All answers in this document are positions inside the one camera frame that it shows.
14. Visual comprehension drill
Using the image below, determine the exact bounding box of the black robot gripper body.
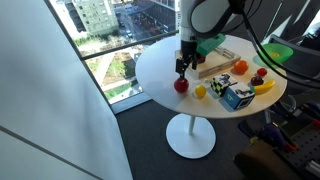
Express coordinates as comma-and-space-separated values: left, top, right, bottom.
175, 39, 202, 69

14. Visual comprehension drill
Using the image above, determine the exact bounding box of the red apple plush toy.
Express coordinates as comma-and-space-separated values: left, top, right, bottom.
173, 76, 190, 94

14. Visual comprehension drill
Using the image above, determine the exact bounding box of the yellow lemon toy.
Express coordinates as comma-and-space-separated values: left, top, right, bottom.
194, 84, 207, 99

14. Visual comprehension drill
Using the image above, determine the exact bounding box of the dark purple plum toy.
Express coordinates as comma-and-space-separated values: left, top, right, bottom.
250, 75, 265, 87

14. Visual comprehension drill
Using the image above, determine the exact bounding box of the red strawberry toy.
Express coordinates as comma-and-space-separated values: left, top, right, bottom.
256, 67, 268, 78

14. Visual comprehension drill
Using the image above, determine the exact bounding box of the yellow banana toy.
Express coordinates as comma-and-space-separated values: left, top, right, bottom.
251, 79, 276, 95

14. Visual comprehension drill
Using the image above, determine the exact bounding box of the green plastic bowl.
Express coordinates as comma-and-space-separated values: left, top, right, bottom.
261, 43, 294, 65

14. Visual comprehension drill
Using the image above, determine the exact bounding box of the wooden tray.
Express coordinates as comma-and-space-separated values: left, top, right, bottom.
174, 45, 242, 80

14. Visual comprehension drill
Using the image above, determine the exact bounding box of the blue soft cube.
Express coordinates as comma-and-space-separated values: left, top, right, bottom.
221, 82, 256, 111

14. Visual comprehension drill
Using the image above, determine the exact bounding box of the grey apartment building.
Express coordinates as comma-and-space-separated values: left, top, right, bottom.
71, 0, 119, 36

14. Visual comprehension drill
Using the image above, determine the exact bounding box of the blue clamp with orange tip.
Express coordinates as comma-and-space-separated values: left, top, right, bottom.
238, 118, 299, 153
298, 100, 320, 129

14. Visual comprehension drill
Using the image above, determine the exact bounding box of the grey chair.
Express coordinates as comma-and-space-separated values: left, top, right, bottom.
266, 33, 320, 96

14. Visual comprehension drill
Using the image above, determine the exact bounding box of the brown box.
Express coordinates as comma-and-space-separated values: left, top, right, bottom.
233, 141, 303, 180

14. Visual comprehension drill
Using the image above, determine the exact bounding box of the black equipment cart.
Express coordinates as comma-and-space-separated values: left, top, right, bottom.
273, 99, 320, 180

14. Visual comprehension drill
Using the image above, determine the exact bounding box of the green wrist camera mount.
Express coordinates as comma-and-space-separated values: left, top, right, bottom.
195, 33, 227, 56

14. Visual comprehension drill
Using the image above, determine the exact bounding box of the dark window rail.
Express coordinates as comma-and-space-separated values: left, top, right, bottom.
81, 29, 180, 61

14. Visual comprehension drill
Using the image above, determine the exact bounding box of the white table pedestal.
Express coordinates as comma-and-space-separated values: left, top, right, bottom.
165, 113, 217, 160

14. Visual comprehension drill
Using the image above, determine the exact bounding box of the long black robot cable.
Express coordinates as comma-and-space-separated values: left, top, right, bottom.
237, 0, 320, 90

